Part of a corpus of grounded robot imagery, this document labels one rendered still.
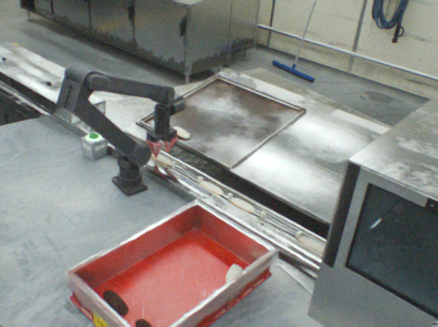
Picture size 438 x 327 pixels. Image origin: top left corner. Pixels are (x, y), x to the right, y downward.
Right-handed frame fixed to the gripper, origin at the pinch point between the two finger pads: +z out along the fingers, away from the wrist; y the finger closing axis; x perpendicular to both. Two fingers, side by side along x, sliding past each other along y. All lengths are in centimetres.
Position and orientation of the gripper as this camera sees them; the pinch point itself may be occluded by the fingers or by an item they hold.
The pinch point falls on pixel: (161, 152)
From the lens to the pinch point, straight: 182.1
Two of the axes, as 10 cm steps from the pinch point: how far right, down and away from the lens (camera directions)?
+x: 7.5, 3.9, -5.4
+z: -0.8, 8.6, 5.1
